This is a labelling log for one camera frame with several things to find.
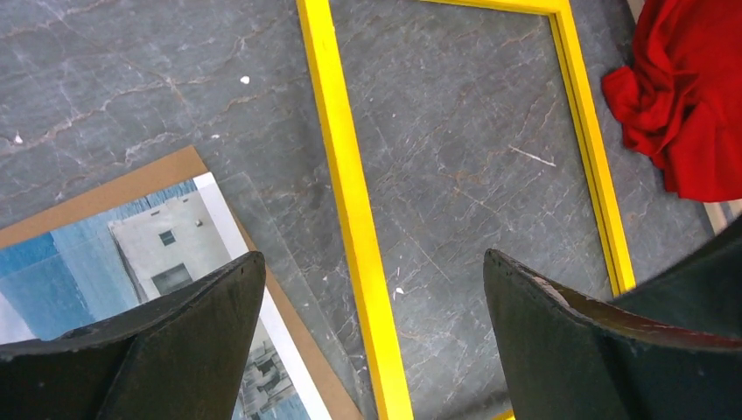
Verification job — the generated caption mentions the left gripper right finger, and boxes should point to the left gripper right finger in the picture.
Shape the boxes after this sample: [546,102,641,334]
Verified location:
[483,220,741,419]

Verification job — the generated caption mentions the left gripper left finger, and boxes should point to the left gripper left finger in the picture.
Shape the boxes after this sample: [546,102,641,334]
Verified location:
[1,251,266,419]

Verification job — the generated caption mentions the yellow wooden picture frame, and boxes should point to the yellow wooden picture frame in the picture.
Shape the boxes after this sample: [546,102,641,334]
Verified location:
[297,1,636,419]

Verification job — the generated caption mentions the building photo print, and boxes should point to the building photo print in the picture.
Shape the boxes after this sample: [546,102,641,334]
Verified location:
[1,173,330,419]

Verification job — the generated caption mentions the brown cardboard backing board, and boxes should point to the brown cardboard backing board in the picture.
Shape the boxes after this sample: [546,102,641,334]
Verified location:
[0,145,365,420]

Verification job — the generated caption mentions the red t-shirt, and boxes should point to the red t-shirt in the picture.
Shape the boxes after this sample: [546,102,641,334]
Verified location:
[602,1,741,202]

